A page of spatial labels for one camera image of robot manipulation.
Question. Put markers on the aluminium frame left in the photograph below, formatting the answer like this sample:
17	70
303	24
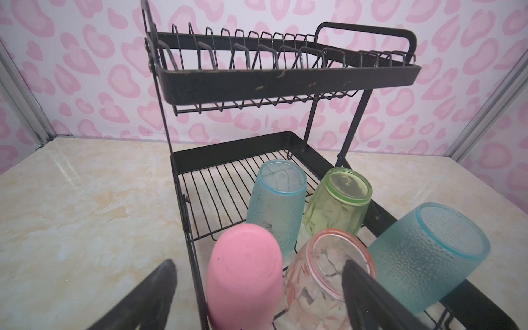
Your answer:
23	104

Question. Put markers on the black wire dish rack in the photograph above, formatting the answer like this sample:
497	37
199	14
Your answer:
196	73

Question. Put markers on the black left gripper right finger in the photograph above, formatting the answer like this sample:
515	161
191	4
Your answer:
370	306

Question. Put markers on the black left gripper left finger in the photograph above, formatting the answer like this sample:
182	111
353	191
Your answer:
148	305

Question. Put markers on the opaque pink cup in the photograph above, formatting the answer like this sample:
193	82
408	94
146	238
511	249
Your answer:
244	281

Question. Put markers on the clear pink plastic cup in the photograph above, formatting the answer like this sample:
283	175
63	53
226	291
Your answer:
313	282

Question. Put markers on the yellow-green clear cup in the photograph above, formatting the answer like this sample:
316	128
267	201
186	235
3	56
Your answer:
340	201

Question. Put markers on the aluminium corner frame right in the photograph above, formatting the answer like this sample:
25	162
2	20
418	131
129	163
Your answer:
494	107

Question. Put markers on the teal clear cup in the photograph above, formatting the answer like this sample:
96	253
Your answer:
277	201
426	254

